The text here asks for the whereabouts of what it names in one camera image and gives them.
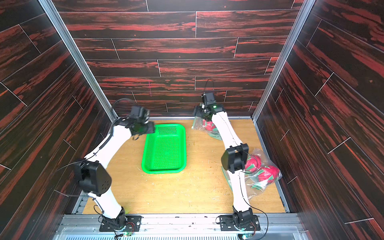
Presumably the clear zip-top bag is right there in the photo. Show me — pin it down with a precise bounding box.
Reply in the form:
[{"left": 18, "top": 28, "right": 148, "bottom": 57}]
[
  {"left": 221, "top": 147, "right": 282, "bottom": 200},
  {"left": 192, "top": 117, "right": 222, "bottom": 141}
]

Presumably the red dragon fruit toy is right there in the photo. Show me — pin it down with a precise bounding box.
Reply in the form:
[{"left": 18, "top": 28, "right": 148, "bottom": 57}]
[{"left": 201, "top": 120, "right": 217, "bottom": 133}]

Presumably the green perforated plastic tray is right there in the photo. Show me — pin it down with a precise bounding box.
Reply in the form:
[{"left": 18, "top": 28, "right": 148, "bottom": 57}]
[{"left": 142, "top": 124, "right": 187, "bottom": 174}]

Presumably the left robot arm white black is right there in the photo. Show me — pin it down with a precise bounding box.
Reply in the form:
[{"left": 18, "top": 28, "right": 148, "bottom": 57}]
[{"left": 74, "top": 118, "right": 155, "bottom": 231}]

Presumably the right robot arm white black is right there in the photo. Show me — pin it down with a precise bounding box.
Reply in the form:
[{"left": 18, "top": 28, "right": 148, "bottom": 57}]
[{"left": 193, "top": 104, "right": 255, "bottom": 230}]

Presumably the dragon fruit in near bag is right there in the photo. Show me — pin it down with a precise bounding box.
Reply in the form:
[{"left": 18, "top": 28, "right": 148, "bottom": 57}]
[{"left": 245, "top": 155, "right": 281, "bottom": 185}]

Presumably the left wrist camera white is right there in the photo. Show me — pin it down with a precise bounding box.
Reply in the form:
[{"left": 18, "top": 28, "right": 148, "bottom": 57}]
[{"left": 129, "top": 105, "right": 150, "bottom": 123}]

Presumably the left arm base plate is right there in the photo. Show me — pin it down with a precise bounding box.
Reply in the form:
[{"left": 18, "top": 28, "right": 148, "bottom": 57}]
[{"left": 99, "top": 215, "right": 143, "bottom": 233}]

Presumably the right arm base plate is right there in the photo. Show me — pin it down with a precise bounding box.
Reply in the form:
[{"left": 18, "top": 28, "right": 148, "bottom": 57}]
[{"left": 215, "top": 215, "right": 261, "bottom": 232}]

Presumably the aluminium front rail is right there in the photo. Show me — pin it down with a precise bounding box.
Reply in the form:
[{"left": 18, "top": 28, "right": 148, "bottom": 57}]
[{"left": 54, "top": 213, "right": 310, "bottom": 240}]

